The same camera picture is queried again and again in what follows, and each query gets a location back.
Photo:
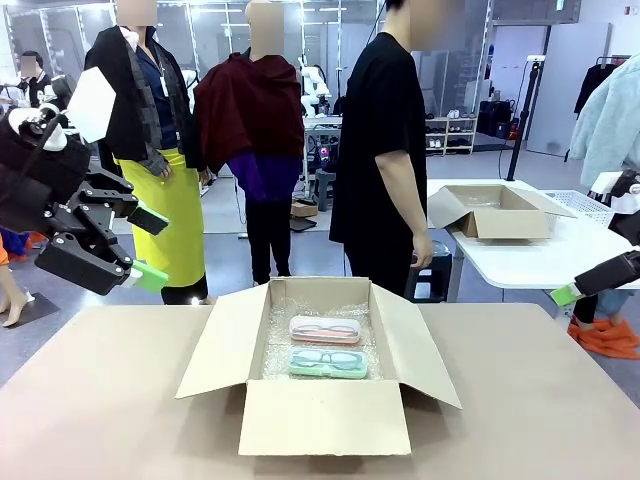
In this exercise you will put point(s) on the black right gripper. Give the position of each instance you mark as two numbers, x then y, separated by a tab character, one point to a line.
627	227

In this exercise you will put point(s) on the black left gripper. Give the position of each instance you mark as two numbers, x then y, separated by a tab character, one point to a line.
30	185

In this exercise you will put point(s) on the small cardboard box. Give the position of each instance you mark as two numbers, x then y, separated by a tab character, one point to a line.
304	209
510	225

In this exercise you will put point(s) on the pink glasses case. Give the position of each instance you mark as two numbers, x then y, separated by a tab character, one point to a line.
325	330

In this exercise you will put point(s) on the mint green glasses case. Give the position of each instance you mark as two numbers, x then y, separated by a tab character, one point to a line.
327	362

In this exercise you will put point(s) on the person's right forearm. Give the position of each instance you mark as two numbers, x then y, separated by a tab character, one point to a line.
405	200

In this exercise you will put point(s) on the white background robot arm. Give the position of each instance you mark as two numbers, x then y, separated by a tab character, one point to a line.
315	80

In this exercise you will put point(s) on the person's right hand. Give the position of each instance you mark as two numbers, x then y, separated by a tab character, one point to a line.
424	252

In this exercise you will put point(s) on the mannequin with yellow skirt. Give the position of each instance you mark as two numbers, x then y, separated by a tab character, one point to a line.
160	225

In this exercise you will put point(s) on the orange cloth on floor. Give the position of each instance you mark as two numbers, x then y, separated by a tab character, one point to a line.
600	340

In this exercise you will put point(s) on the white plastic basket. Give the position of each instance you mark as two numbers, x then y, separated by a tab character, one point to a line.
585	202

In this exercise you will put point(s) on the white side table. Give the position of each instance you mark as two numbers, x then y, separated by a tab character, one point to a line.
525	265

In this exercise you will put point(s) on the orange garment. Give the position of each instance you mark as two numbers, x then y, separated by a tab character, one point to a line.
5	252

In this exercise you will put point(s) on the bare mannequin leg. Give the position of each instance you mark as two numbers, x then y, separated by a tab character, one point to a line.
12	300

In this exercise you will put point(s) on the pale blue fluffy coat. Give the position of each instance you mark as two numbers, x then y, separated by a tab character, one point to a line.
612	120

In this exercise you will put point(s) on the background person black white jacket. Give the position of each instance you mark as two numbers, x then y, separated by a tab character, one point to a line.
40	90

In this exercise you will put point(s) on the black stool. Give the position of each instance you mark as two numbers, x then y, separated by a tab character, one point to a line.
430	285

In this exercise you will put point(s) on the black tripod stand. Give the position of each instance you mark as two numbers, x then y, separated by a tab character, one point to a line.
522	115

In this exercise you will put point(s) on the black garment on rack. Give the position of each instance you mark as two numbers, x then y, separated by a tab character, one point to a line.
592	85

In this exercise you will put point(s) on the mannequin with maroon shawl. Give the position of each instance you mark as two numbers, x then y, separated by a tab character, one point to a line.
250	110

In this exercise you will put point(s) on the black suitcase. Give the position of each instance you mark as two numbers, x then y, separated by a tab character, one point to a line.
495	117

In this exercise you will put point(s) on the black flat item on floor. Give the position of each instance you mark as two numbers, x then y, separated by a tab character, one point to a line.
302	225

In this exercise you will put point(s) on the small cardboard box on floor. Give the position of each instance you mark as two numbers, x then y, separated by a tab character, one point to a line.
304	209

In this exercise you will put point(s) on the white shoe rack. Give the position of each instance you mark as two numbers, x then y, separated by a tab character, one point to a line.
457	135

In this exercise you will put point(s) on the clear bubble wrap sheet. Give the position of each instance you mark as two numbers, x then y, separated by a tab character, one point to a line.
277	347

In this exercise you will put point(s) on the grey plastic stool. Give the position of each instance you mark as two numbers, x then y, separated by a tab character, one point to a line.
322	190

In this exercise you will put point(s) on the person in black t-shirt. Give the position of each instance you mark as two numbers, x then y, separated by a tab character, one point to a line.
380	125

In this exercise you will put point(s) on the large open cardboard box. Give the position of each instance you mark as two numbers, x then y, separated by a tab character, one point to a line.
320	420

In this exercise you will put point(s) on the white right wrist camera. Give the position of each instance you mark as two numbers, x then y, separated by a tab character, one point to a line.
605	184

